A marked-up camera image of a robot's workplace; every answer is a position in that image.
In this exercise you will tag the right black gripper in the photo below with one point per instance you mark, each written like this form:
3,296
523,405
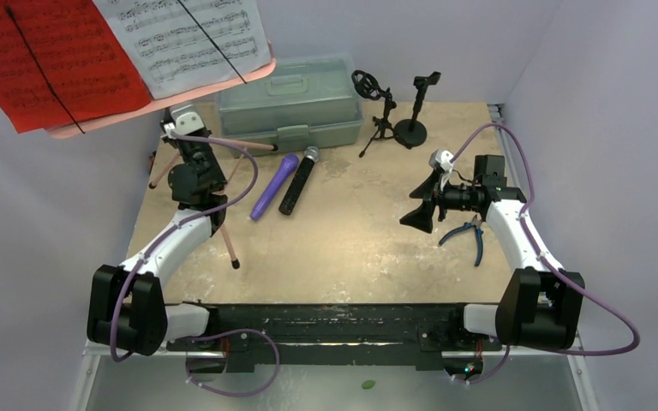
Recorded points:
435,197

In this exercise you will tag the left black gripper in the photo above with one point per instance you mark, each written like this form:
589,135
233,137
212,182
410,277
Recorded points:
165,121

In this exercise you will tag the black desktop mic stand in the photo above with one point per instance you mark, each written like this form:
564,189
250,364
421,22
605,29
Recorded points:
412,133

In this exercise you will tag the pink music stand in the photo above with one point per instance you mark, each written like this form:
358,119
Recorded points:
68,131

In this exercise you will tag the black silver microphone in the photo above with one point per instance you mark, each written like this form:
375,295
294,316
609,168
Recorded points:
310,158

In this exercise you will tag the purple toy microphone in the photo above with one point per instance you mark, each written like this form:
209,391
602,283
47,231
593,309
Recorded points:
288,165

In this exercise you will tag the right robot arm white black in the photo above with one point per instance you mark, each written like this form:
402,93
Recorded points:
540,308

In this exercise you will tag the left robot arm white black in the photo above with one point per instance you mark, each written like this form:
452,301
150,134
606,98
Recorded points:
127,310

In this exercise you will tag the white sheet music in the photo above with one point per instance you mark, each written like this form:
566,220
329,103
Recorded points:
178,46

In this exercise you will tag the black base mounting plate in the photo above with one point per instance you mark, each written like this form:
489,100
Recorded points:
426,336

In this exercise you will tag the red sheet music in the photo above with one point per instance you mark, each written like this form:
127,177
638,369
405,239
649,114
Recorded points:
61,64

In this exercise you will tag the green plastic storage box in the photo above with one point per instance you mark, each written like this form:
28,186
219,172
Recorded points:
305,101

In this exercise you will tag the small green leaf piece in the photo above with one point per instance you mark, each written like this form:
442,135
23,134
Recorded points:
368,384

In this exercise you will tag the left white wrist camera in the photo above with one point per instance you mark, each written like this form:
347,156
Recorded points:
188,120

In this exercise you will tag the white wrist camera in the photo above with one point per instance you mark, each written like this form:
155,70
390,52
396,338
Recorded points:
188,120
442,163

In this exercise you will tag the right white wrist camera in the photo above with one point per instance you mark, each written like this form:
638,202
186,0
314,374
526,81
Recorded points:
442,163

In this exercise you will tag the aluminium frame rail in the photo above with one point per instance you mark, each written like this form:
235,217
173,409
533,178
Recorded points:
98,348

